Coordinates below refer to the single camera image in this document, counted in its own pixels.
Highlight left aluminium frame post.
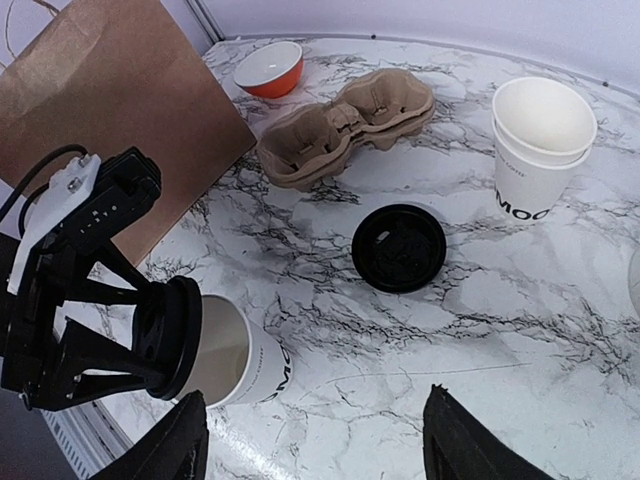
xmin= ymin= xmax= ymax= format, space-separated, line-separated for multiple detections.
xmin=185 ymin=0 xmax=225 ymax=44

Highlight orange white bowl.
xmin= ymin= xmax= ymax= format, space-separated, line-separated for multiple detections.
xmin=233 ymin=41 xmax=304 ymax=99

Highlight white paper coffee cup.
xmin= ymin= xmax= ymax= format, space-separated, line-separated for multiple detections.
xmin=177 ymin=295 xmax=293 ymax=408

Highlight brown paper bag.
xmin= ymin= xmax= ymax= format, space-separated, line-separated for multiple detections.
xmin=1 ymin=1 xmax=256 ymax=263

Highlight black cup lid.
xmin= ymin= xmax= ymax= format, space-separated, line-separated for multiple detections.
xmin=132 ymin=276 xmax=202 ymax=400

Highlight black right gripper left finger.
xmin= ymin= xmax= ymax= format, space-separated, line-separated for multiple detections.
xmin=94 ymin=390 xmax=209 ymax=479

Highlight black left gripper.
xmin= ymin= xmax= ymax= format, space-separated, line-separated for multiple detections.
xmin=1 ymin=234 xmax=165 ymax=411

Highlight stacked cardboard cup carriers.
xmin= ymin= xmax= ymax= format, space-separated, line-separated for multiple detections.
xmin=256 ymin=68 xmax=436 ymax=191

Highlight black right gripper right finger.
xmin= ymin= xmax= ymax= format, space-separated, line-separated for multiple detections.
xmin=423 ymin=385 xmax=550 ymax=479

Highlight stack of white paper cups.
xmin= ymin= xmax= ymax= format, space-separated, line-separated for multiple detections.
xmin=492 ymin=77 xmax=598 ymax=224

